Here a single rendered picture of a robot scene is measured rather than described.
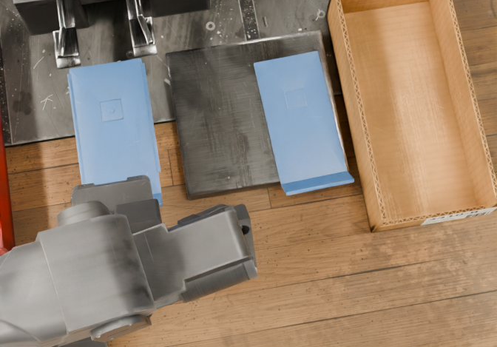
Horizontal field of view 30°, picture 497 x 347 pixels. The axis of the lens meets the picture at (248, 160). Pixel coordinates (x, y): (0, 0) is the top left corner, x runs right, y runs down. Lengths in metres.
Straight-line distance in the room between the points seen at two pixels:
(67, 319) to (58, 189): 0.42
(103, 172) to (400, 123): 0.33
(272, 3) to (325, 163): 0.20
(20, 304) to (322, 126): 0.48
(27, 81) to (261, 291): 0.34
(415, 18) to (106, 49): 0.34
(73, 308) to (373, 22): 0.57
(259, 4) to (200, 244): 0.45
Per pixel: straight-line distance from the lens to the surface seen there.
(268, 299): 0.96
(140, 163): 0.88
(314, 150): 0.97
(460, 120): 1.01
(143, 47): 0.94
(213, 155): 0.97
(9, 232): 0.97
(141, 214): 0.73
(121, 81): 0.91
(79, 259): 0.60
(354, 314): 0.97
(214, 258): 0.65
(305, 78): 0.99
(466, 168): 1.01
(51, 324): 0.59
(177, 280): 0.65
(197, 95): 0.99
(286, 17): 1.04
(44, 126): 1.01
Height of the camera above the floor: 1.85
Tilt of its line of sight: 75 degrees down
